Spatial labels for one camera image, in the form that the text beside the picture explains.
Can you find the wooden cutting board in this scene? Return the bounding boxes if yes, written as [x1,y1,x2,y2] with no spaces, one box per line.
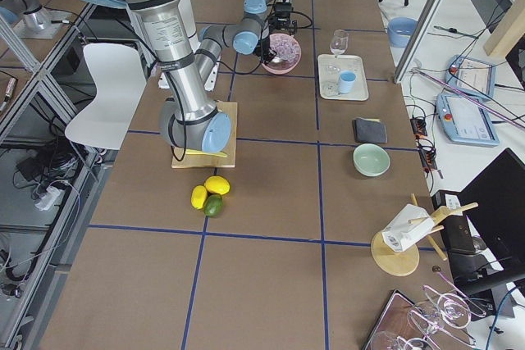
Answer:
[171,102,238,169]

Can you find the wooden mug tree stand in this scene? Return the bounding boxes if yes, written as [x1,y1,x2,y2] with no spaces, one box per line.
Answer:
[371,193,478,277]

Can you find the pink bowl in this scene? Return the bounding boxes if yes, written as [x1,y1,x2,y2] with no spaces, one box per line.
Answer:
[262,33,302,75]

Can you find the green ceramic bowl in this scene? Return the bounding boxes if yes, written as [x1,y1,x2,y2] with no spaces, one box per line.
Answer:
[353,143,390,177]

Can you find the yellow plastic knife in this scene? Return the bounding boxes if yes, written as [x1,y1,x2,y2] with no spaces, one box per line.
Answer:
[185,149,228,158]

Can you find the teach pendant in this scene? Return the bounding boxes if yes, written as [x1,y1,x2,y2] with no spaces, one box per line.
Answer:
[445,55,495,101]
[436,93,500,147]

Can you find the clear ice cubes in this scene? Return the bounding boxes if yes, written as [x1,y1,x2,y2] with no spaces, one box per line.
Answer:
[270,34,300,64]

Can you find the green lime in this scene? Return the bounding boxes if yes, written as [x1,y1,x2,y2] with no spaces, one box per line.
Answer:
[203,194,223,217]

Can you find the cream serving tray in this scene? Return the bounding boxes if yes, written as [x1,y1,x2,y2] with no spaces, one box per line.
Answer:
[317,54,368,101]

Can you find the near teach pendant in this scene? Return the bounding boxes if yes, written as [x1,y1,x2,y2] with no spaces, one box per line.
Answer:
[436,93,500,147]

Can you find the black monitor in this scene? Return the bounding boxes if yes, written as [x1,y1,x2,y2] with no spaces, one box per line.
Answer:
[459,148,524,295]

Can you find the dark wooden tray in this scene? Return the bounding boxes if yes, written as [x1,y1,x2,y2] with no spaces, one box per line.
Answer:
[361,289,432,350]

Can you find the white carton box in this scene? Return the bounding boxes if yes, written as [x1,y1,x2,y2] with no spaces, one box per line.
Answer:
[381,204,434,252]

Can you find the far teach pendant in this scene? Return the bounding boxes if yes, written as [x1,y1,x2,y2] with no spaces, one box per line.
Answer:
[445,55,495,101]

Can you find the yellow lemon upper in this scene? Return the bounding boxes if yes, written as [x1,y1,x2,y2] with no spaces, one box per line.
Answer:
[204,175,231,195]

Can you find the aluminium frame post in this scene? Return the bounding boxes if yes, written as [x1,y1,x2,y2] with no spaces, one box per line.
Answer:
[393,0,443,84]

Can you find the yellow lemon left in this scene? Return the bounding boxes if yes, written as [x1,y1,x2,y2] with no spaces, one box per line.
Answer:
[190,185,208,210]

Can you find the blue bowl on desk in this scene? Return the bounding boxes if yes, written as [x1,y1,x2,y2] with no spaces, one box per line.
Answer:
[387,17,418,48]

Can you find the yellow lemon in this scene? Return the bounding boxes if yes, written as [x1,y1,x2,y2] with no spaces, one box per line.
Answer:
[190,185,208,210]
[204,175,231,195]

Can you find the clear wine glass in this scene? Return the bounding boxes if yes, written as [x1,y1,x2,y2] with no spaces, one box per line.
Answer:
[326,30,349,75]

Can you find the upside-down wine glass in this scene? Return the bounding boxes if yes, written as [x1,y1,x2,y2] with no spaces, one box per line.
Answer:
[408,266,486,348]

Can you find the blue plastic cup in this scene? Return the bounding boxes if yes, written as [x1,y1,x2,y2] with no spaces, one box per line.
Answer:
[338,70,357,94]

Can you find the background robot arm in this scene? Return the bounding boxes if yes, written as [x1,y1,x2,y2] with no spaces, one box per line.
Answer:
[1,0,60,39]

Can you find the white chair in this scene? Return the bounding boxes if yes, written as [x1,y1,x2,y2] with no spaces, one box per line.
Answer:
[65,43,147,150]

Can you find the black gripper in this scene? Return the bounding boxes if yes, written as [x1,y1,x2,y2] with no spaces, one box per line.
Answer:
[268,2,298,35]
[253,30,276,64]

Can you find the grey folded cloth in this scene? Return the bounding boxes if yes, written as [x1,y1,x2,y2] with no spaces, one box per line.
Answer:
[352,117,387,143]

